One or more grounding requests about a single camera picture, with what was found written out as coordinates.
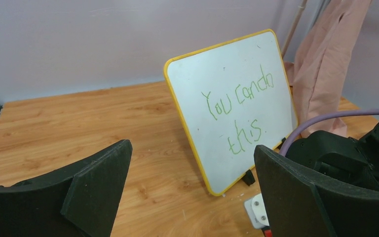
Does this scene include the yellow-framed whiteboard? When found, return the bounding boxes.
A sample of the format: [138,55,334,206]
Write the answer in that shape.
[163,29,299,196]

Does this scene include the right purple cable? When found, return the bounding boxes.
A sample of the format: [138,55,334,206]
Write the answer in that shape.
[278,108,379,158]

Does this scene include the white metal clothes rack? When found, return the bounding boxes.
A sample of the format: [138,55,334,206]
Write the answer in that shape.
[280,0,332,58]

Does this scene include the pink cloth shorts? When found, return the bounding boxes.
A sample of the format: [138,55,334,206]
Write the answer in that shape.
[284,0,371,123]

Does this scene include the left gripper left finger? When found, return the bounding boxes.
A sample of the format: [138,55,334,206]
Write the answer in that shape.
[0,139,133,237]

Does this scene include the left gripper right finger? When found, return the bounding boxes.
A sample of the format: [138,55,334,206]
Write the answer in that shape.
[254,145,379,237]

